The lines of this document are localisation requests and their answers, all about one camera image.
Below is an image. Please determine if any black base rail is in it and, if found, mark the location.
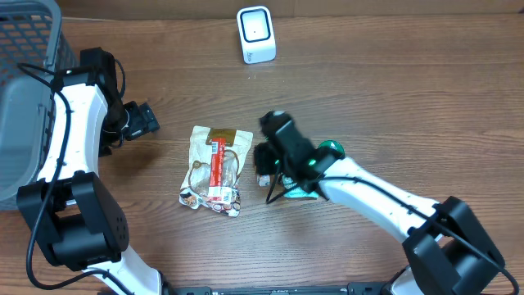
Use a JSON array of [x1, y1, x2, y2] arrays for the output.
[[173, 282, 392, 295]]

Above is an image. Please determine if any grey plastic basket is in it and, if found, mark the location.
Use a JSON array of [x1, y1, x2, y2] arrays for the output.
[[1, 0, 79, 211]]

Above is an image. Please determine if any orange snack packet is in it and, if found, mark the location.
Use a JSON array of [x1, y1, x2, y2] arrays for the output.
[[257, 175, 271, 187]]

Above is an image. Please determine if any green lid jar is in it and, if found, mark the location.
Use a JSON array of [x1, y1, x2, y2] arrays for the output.
[[318, 140, 346, 159]]

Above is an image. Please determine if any white barcode scanner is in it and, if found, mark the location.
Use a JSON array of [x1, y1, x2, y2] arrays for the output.
[[237, 6, 277, 65]]

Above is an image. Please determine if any brown snack bag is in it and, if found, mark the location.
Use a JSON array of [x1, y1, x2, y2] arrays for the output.
[[179, 125, 253, 217]]

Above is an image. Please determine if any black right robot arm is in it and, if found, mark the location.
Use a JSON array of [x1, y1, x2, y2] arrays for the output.
[[255, 111, 507, 295]]

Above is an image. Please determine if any teal snack packet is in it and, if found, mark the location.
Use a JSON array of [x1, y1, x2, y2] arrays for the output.
[[282, 175, 318, 199]]

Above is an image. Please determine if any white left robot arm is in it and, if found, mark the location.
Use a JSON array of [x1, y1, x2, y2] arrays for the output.
[[16, 48, 174, 294]]

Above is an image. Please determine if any red white snack bar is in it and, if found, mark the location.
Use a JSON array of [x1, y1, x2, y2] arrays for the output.
[[207, 138, 232, 204]]

